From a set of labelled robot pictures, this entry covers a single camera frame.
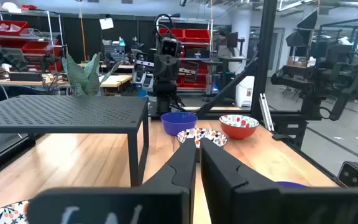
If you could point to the white paper sheet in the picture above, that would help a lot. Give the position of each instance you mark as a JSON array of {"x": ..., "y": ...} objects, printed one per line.
[{"x": 106, "y": 23}]

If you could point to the metal rack with red bins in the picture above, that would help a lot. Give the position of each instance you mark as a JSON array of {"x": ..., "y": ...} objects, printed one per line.
[{"x": 196, "y": 35}]

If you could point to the white waste bin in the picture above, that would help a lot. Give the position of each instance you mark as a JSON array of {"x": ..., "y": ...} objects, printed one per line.
[{"x": 245, "y": 91}]

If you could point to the grey table-level camera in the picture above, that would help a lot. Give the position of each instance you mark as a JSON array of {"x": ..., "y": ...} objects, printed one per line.
[{"x": 356, "y": 174}]

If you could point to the black diagonal frame brace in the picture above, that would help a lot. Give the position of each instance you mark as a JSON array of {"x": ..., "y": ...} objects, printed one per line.
[{"x": 228, "y": 88}]

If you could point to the wooden workbench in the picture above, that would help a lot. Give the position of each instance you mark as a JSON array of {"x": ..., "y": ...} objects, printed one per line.
[{"x": 117, "y": 81}]

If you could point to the silver aluminium bracket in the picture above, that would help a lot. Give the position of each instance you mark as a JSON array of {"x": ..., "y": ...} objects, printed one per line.
[{"x": 266, "y": 112}]

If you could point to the black vertical frame post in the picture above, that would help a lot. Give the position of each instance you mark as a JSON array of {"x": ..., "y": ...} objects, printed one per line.
[{"x": 264, "y": 62}]

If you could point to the black perforated metal shelf riser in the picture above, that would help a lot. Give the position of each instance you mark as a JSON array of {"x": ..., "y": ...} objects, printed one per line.
[{"x": 57, "y": 112}]

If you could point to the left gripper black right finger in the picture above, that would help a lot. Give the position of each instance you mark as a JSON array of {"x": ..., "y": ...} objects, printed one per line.
[{"x": 228, "y": 193}]

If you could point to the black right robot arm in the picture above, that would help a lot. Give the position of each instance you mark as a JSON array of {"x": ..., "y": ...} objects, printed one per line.
[{"x": 165, "y": 93}]

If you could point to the green snake plant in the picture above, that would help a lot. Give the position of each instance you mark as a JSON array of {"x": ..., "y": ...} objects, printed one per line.
[{"x": 82, "y": 77}]

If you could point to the orange vertical pole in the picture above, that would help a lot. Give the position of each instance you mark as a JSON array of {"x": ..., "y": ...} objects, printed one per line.
[{"x": 82, "y": 40}]

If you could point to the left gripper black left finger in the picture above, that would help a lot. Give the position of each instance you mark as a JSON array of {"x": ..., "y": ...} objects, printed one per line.
[{"x": 166, "y": 202}]

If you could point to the blue plastic bowl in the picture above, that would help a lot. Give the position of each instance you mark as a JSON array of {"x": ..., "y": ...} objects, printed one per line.
[
  {"x": 179, "y": 124},
  {"x": 291, "y": 184}
]

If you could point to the red floral ceramic bowl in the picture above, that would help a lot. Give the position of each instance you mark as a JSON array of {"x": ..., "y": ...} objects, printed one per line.
[{"x": 238, "y": 132}]

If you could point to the right arm's wrist camera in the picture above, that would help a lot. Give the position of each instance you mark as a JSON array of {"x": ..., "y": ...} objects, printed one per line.
[{"x": 169, "y": 47}]

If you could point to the floral plate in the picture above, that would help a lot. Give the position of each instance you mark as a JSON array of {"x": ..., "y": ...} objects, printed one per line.
[{"x": 2, "y": 216}]

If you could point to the black background robot arm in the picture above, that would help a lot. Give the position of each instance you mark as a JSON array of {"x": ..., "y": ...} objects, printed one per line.
[{"x": 322, "y": 81}]

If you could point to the black flat box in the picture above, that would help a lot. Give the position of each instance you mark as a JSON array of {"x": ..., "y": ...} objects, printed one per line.
[{"x": 26, "y": 76}]

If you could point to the black floral ceramic bowl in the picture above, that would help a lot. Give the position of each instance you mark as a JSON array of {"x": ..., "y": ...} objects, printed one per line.
[{"x": 210, "y": 135}]

